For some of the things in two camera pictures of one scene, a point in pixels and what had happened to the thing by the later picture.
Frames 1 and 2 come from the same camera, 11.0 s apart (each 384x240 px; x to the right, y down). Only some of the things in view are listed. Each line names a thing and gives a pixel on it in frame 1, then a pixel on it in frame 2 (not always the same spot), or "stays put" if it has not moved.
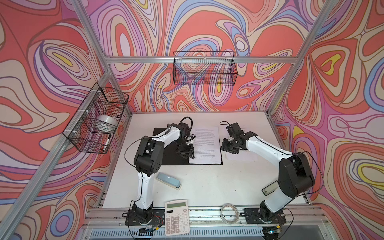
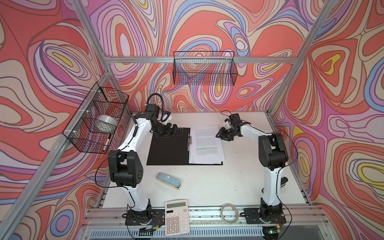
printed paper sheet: x=206 y=145 stays put
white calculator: x=176 y=217 stays put
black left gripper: x=189 y=152 -> x=167 y=132
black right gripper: x=224 y=146 -> x=222 y=135
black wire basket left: x=91 y=129 stays put
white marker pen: x=105 y=146 stays put
